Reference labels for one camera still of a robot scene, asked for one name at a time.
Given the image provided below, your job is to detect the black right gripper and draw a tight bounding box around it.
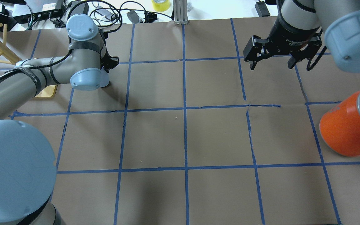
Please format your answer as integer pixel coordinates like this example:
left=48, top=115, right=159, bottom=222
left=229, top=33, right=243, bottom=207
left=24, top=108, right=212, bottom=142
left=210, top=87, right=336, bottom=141
left=243, top=16, right=322, bottom=70

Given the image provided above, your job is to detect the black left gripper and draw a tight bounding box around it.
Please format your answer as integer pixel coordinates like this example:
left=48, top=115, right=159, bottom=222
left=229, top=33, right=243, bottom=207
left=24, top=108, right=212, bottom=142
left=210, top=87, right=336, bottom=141
left=100, top=34, right=120, bottom=70

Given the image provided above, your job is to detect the light blue plastic cup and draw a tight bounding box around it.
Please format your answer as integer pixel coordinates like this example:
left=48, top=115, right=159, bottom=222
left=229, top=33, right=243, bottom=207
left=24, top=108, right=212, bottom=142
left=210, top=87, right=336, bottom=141
left=100, top=68, right=110, bottom=88

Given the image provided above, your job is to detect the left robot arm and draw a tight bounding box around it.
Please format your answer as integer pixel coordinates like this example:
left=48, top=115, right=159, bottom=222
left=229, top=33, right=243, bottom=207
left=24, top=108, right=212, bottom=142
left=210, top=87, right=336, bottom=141
left=0, top=14, right=119, bottom=225

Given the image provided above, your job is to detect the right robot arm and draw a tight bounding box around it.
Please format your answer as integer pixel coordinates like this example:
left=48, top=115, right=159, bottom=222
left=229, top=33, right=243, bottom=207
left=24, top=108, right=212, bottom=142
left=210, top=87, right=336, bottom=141
left=243, top=0, right=360, bottom=73

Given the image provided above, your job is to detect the wooden cup rack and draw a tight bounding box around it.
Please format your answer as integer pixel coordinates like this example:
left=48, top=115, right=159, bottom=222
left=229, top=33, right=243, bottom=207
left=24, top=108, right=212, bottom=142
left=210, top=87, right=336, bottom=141
left=0, top=28, right=67, bottom=102

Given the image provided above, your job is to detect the black power adapter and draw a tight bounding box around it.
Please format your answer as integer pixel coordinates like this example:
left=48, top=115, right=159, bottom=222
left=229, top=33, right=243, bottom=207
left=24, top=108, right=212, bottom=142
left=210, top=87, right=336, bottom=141
left=255, top=0, right=271, bottom=17

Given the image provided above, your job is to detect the grey small adapter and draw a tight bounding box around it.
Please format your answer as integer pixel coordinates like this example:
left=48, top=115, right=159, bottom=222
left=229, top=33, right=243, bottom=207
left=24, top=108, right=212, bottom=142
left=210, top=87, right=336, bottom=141
left=126, top=10, right=143, bottom=24

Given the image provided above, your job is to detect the yellow tape roll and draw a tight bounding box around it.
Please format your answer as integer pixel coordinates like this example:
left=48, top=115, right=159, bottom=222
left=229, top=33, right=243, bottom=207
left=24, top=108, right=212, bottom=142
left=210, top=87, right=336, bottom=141
left=151, top=0, right=170, bottom=12

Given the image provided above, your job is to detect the orange can with silver lid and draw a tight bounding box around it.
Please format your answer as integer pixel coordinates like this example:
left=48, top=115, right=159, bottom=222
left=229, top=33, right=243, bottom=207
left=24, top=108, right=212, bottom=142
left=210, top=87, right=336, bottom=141
left=319, top=91, right=360, bottom=157

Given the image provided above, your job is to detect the aluminium frame post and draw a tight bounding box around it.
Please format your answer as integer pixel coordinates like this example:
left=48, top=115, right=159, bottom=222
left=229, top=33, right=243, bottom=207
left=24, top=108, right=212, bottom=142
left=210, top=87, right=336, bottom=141
left=173, top=0, right=189, bottom=25

